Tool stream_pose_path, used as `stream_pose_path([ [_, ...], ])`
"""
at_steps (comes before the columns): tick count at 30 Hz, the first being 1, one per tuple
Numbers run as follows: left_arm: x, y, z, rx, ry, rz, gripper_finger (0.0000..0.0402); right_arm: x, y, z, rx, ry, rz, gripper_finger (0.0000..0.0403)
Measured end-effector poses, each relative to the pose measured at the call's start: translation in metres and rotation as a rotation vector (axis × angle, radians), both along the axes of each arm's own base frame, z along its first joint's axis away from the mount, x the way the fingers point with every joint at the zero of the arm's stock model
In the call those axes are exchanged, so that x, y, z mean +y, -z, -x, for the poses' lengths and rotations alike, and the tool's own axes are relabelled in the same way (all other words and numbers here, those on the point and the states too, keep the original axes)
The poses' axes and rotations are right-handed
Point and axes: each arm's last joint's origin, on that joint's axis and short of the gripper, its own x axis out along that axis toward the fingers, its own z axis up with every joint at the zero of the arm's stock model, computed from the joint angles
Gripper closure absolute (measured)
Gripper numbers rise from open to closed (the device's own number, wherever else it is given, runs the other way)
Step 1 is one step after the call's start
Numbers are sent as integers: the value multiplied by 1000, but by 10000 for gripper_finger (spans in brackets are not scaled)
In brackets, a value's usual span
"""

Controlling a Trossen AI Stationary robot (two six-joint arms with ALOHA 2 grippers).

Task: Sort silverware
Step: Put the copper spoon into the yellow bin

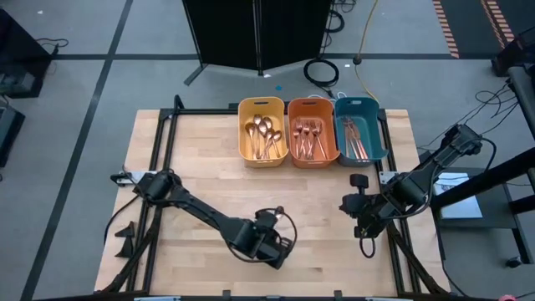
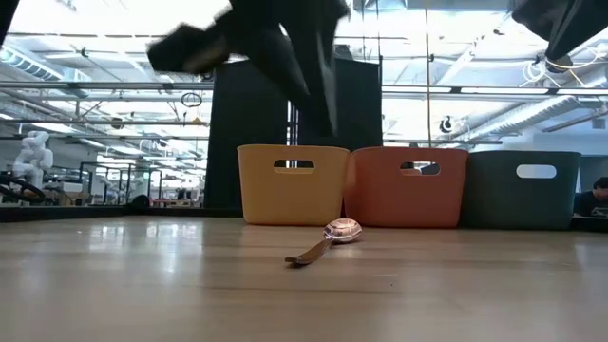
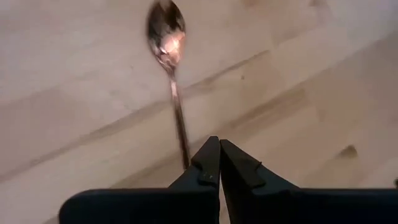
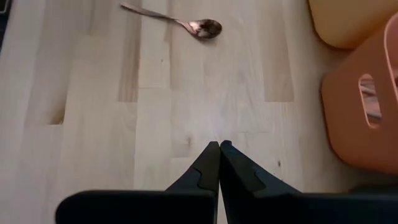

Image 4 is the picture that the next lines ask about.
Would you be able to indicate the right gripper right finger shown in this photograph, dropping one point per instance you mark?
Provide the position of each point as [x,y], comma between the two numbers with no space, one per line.
[295,207]

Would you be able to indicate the rose gold spoon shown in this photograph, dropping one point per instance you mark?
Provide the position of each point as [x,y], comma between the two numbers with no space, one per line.
[206,28]

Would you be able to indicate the yellow plastic bin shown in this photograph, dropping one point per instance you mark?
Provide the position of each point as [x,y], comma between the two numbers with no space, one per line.
[348,21]

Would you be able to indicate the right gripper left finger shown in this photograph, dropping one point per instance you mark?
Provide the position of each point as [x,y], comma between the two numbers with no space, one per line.
[140,207]

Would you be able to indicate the orange plastic bin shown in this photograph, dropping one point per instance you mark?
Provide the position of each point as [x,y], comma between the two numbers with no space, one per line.
[351,130]

